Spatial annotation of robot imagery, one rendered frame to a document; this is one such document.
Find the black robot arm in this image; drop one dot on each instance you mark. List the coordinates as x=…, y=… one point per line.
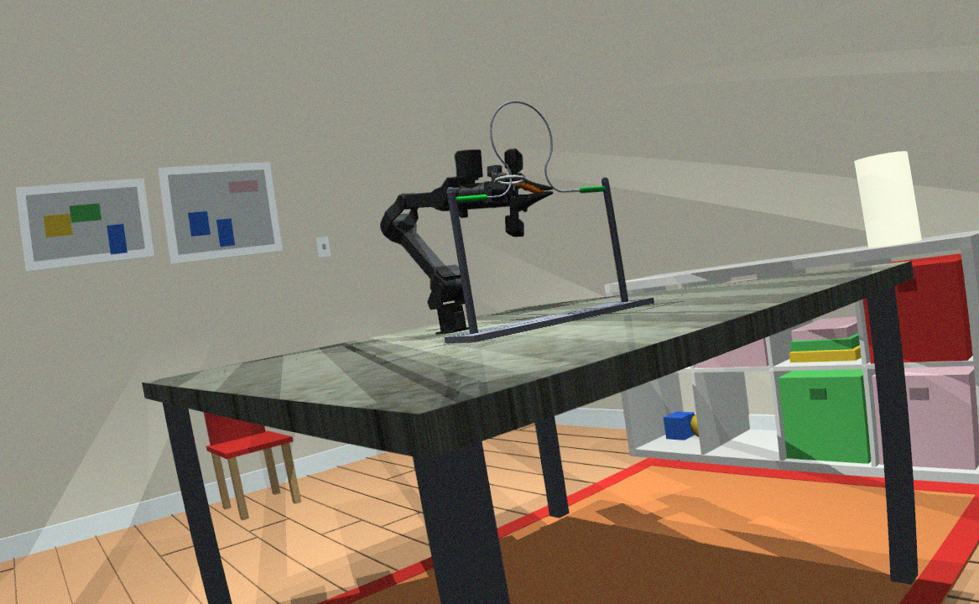
x=445, y=281

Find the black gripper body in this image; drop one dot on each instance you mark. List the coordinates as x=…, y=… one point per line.
x=513, y=225

